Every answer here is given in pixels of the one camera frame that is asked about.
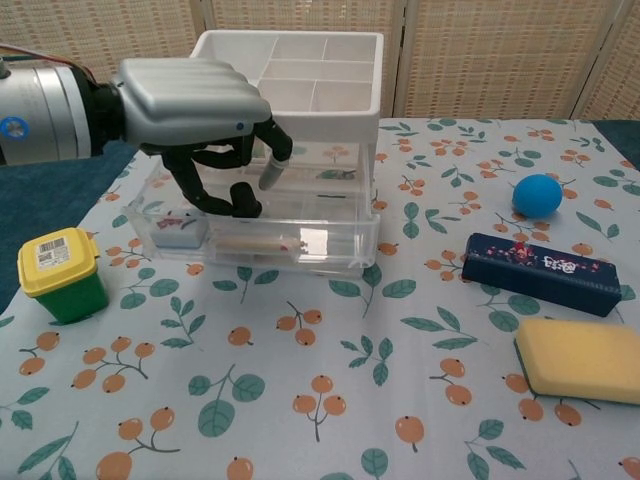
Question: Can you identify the blue ball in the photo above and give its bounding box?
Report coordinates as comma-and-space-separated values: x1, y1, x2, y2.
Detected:
512, 173, 564, 220

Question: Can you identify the dark blue rectangular box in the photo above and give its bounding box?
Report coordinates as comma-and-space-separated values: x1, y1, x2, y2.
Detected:
460, 231, 623, 317

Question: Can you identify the white drawer organizer box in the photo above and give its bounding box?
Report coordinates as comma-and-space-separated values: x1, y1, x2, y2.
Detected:
189, 29, 386, 279

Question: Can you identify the clear plastic drawer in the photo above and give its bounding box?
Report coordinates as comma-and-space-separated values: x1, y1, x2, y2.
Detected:
122, 197, 382, 267

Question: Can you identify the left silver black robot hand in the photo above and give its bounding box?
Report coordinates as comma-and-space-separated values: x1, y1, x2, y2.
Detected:
112, 57, 296, 217

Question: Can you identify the green container with yellow lid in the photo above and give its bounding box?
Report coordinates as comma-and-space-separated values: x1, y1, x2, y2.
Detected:
17, 227, 110, 324

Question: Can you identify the floral patterned tablecloth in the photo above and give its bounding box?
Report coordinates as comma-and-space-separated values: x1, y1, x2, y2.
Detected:
0, 117, 640, 480

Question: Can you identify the bamboo folding screen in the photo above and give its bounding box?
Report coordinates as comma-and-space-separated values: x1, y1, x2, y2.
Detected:
0, 0, 640, 124

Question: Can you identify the yellow sponge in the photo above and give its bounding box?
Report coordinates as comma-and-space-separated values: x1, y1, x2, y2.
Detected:
514, 317, 640, 406

